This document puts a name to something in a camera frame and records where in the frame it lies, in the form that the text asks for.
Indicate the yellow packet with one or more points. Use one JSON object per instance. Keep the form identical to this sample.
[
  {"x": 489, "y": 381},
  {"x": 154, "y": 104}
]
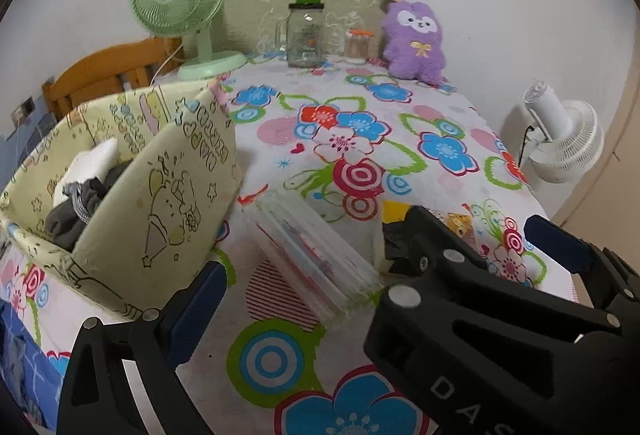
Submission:
[{"x": 394, "y": 211}]

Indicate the white fan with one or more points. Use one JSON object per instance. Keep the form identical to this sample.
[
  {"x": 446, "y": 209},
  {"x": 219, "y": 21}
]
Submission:
[{"x": 565, "y": 145}]

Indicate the grey sock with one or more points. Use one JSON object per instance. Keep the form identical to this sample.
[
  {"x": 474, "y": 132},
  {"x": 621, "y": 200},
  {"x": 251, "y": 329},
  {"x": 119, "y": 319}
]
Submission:
[{"x": 75, "y": 220}]

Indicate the yellow printed storage box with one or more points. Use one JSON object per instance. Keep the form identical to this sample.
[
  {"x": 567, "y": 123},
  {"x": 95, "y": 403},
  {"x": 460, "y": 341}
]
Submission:
[{"x": 165, "y": 215}]

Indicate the purple plush toy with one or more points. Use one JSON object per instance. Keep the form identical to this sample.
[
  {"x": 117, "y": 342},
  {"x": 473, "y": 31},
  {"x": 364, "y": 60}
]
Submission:
[{"x": 415, "y": 45}]

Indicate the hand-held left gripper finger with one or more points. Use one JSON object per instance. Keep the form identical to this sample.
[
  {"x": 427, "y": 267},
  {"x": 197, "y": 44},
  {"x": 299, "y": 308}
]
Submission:
[{"x": 197, "y": 310}]

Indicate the small jar with orange lid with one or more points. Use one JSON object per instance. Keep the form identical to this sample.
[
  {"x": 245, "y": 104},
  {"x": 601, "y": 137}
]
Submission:
[{"x": 359, "y": 47}]

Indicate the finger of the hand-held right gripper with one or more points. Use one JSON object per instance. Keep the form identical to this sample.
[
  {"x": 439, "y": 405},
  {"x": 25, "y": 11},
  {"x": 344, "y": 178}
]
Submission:
[
  {"x": 555, "y": 242},
  {"x": 435, "y": 275}
]

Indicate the glass jar mug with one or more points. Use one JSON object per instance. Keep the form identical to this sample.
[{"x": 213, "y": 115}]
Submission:
[{"x": 305, "y": 40}]

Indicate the blue bed sheet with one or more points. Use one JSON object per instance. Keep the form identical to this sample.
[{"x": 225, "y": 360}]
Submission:
[{"x": 35, "y": 365}]

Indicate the wooden bed headboard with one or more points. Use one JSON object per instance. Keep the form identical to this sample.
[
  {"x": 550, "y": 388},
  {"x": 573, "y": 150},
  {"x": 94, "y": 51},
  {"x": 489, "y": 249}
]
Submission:
[{"x": 90, "y": 80}]

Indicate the clear plastic packet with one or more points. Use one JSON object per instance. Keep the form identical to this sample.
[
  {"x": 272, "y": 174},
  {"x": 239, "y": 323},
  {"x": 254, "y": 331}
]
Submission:
[{"x": 315, "y": 255}]

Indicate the wall socket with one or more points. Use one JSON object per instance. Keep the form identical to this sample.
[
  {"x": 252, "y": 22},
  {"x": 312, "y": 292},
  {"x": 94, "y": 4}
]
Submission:
[{"x": 24, "y": 109}]

